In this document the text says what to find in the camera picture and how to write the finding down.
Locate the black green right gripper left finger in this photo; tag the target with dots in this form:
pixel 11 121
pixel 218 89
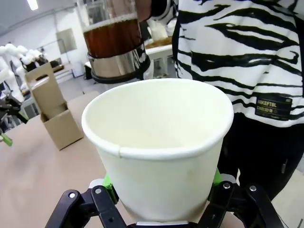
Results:
pixel 102 204

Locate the person in zebra-striped shirt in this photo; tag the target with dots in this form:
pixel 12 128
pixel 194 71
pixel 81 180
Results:
pixel 240 59

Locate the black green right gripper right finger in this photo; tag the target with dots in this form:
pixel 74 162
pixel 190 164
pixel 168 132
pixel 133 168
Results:
pixel 240 202

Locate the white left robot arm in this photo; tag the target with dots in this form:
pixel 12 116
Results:
pixel 14 61

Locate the white background table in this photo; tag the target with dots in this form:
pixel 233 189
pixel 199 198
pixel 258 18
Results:
pixel 159 48

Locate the person's hand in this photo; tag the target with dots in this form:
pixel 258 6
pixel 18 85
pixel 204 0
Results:
pixel 143 10

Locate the grey wall panel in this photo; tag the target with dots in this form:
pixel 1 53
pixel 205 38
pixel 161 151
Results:
pixel 66 40

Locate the glass pitcher with brown drink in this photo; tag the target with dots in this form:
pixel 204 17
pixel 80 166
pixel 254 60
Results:
pixel 114 45

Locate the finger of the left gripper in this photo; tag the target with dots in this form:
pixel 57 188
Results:
pixel 16 109
pixel 6 139

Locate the person's forearm in striped sleeve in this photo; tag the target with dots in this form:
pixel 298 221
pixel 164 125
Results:
pixel 165 10

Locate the brown cardboard cup carrier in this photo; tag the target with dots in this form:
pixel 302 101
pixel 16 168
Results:
pixel 55 111

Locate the white paper cup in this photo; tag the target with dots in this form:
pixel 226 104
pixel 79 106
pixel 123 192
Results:
pixel 156 147

